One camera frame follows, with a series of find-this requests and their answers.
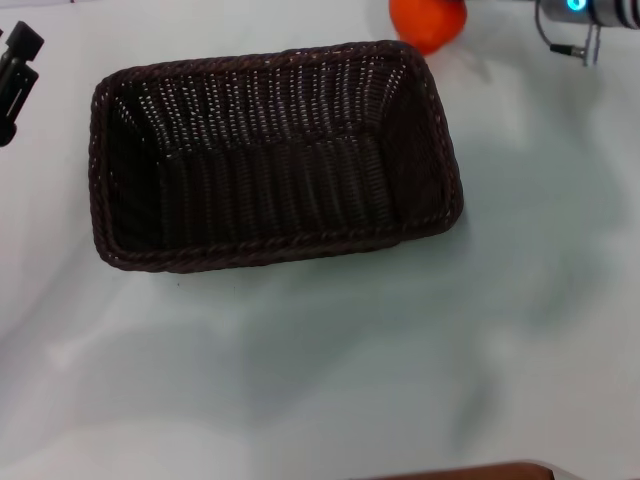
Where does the orange plastic pear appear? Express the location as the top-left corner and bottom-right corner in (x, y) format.
(389, 0), (468, 55)

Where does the brown wooden edge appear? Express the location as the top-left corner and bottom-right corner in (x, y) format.
(372, 460), (556, 480)

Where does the dark brown woven basket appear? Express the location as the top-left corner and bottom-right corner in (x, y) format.
(88, 39), (465, 275)

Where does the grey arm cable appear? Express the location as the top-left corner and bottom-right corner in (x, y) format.
(533, 4), (587, 57)

